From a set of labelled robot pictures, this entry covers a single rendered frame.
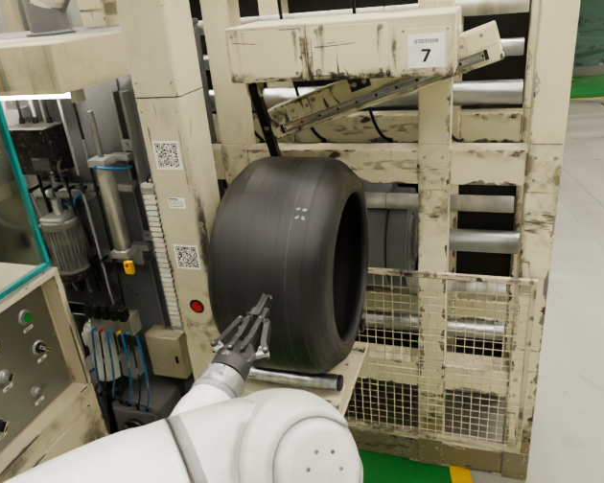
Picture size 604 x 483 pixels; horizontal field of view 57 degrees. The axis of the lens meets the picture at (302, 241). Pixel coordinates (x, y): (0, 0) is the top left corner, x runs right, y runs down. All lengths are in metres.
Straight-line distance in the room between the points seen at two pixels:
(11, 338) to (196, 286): 0.48
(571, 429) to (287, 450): 2.49
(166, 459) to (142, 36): 1.14
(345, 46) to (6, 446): 1.31
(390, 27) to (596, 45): 9.82
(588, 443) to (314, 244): 1.84
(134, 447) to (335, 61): 1.23
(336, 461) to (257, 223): 0.93
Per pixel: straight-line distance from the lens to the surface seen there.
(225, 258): 1.30
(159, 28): 1.41
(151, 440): 0.44
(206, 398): 1.01
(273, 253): 1.25
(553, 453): 2.72
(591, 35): 11.16
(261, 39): 1.58
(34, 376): 1.65
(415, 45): 1.48
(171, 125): 1.44
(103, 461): 0.43
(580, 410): 2.95
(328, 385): 1.53
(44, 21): 1.97
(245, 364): 1.10
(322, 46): 1.53
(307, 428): 0.40
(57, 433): 1.69
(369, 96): 1.65
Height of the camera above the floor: 1.88
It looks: 25 degrees down
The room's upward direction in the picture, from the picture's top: 6 degrees counter-clockwise
